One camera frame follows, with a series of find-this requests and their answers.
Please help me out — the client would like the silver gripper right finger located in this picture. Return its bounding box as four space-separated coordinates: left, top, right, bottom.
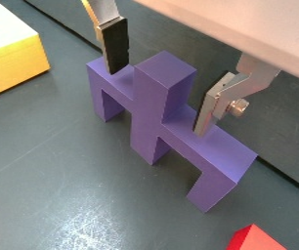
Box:
194 53 280 136

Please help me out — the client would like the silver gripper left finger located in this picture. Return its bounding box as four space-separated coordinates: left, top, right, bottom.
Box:
87 0 130 74

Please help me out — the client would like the purple cross-shaped block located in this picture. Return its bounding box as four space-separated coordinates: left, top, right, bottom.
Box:
88 52 258 212

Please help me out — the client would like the yellow slotted board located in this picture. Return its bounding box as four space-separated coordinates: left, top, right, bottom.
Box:
0 4 51 93

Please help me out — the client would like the red cross-shaped block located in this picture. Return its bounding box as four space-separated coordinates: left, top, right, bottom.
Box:
226 224 287 250

